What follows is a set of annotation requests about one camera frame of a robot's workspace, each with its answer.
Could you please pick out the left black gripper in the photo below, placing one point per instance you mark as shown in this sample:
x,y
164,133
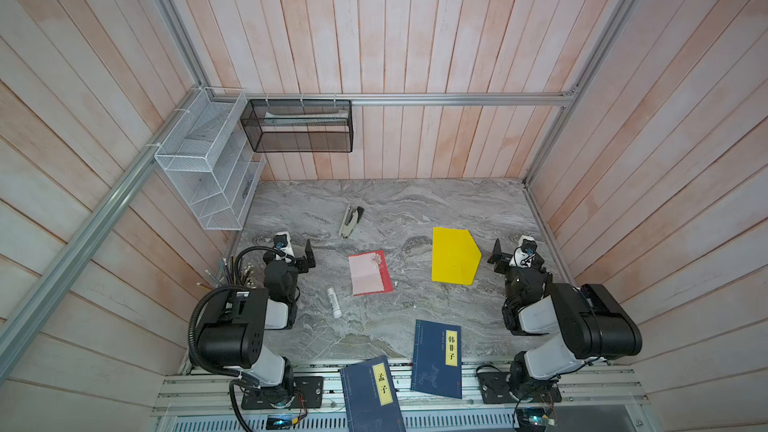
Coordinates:
x,y
300,261

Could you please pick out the pen holder with pencils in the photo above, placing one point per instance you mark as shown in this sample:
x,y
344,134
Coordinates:
x,y
226,273

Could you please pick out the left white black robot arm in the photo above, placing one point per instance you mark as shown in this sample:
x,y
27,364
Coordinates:
x,y
227,328

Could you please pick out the white wire mesh shelf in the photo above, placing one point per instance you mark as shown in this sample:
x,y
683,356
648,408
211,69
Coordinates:
x,y
207,157

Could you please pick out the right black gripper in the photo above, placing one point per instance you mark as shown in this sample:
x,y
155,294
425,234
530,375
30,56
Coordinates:
x,y
504,261

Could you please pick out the yellow envelope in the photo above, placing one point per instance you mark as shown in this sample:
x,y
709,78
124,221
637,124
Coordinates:
x,y
455,256

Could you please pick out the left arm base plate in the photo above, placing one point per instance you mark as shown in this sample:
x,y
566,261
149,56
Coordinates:
x,y
296,393

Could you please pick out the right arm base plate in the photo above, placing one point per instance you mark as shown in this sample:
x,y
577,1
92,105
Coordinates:
x,y
499,386

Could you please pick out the aluminium frame rail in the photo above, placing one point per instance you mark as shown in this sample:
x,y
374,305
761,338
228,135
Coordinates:
x,y
551,99

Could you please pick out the black mesh basket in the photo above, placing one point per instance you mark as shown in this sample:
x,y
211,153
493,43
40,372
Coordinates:
x,y
299,125

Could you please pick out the red white letter card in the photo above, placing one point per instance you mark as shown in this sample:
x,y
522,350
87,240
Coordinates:
x,y
369,274

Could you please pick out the blue book on rail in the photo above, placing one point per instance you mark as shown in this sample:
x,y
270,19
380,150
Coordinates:
x,y
370,397

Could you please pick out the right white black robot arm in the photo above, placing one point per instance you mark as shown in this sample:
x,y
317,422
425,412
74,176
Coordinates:
x,y
582,324

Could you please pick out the blue book on table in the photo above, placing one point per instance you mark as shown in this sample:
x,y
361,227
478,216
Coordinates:
x,y
437,359

